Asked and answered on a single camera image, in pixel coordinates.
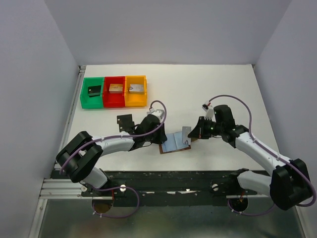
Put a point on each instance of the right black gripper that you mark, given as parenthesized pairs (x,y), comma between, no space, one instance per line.
(199,131)

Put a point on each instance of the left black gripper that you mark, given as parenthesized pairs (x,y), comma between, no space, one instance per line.
(162,137)

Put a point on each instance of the brown leather card holder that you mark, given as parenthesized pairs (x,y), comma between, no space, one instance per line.
(175,143)

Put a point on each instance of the black VIP card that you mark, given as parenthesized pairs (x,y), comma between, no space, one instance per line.
(124,119)

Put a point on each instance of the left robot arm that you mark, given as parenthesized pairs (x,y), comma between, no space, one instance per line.
(78,158)

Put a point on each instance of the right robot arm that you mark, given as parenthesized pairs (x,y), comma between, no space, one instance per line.
(287,181)

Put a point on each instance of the silver card in yellow bin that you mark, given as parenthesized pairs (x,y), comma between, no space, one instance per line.
(136,89)

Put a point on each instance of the gold card in red bin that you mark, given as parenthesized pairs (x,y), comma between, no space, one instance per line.
(115,88)

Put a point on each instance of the black card in green bin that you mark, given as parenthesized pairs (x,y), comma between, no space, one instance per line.
(94,91)

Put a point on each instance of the yellow plastic bin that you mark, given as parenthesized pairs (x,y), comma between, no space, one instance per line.
(135,99)

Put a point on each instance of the red plastic bin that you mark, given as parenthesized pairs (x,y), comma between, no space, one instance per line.
(116,99)

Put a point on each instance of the green plastic bin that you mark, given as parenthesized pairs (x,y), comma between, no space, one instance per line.
(91,102)

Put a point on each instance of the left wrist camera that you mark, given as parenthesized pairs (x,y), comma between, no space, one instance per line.
(159,113)

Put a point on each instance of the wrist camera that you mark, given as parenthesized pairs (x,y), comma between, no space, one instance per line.
(159,113)
(209,112)

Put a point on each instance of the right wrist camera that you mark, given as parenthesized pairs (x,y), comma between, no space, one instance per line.
(209,112)

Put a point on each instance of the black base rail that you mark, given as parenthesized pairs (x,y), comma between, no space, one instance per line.
(172,188)

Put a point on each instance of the aluminium frame rail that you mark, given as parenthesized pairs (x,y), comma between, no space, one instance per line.
(58,188)

